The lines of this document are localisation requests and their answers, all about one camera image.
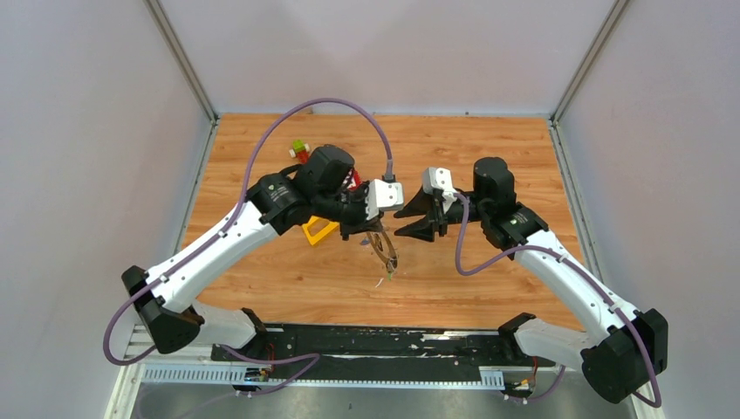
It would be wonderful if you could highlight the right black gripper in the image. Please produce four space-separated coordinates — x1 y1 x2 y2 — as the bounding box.
393 184 490 241

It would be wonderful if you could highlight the yellow triangular toy piece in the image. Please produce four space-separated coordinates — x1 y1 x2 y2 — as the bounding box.
301 216 339 247

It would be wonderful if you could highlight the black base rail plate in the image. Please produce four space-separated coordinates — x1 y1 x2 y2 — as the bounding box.
240 323 555 383

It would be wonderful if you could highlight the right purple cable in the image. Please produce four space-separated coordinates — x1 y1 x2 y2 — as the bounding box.
454 192 663 409

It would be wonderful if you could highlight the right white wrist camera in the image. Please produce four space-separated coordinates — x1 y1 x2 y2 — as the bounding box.
421 167 457 213

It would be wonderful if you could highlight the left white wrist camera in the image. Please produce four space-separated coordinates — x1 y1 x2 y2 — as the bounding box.
366 179 405 217

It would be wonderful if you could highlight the red lego window brick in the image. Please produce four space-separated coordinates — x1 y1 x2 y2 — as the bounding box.
346 169 362 191

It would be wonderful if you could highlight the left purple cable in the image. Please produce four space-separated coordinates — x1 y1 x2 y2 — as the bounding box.
102 97 395 367

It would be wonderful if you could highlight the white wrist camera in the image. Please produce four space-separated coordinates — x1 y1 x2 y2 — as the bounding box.
366 179 405 217
421 167 457 213

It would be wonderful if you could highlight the lego car toy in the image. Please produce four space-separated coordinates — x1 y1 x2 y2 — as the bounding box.
289 140 311 164

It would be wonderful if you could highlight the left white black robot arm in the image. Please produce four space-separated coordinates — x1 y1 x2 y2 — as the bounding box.
122 145 402 361

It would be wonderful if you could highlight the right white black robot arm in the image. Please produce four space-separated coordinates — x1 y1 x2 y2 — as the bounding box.
397 157 668 409

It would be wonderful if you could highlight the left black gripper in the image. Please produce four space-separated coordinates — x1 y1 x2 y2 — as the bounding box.
315 180 386 241

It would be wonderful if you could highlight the purple cable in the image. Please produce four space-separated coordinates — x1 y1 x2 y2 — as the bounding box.
102 97 395 367
454 192 663 409

